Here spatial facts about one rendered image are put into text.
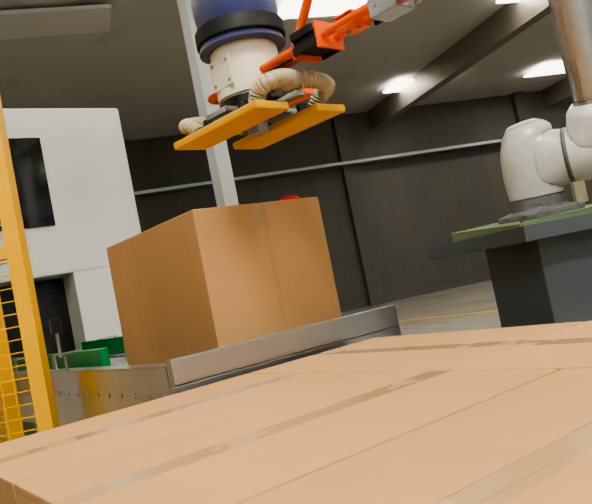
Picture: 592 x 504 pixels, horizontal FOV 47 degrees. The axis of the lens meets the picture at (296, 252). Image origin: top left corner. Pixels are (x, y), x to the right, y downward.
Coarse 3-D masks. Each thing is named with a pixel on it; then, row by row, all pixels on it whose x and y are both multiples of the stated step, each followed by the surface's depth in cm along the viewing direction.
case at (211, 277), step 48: (144, 240) 190; (192, 240) 167; (240, 240) 172; (288, 240) 181; (144, 288) 194; (192, 288) 171; (240, 288) 170; (288, 288) 179; (144, 336) 198; (192, 336) 174; (240, 336) 168
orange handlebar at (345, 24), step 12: (348, 12) 141; (360, 12) 138; (336, 24) 143; (348, 24) 140; (360, 24) 142; (324, 36) 146; (336, 36) 149; (276, 60) 157; (264, 72) 162; (216, 96) 175
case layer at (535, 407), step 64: (256, 384) 131; (320, 384) 115; (384, 384) 102; (448, 384) 92; (512, 384) 84; (576, 384) 77; (0, 448) 115; (64, 448) 102; (128, 448) 92; (192, 448) 84; (256, 448) 77; (320, 448) 71; (384, 448) 66; (448, 448) 62; (512, 448) 58; (576, 448) 55
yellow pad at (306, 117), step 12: (300, 108) 169; (312, 108) 161; (324, 108) 161; (336, 108) 164; (288, 120) 168; (300, 120) 166; (312, 120) 169; (324, 120) 171; (276, 132) 174; (288, 132) 177; (240, 144) 182; (252, 144) 183; (264, 144) 186
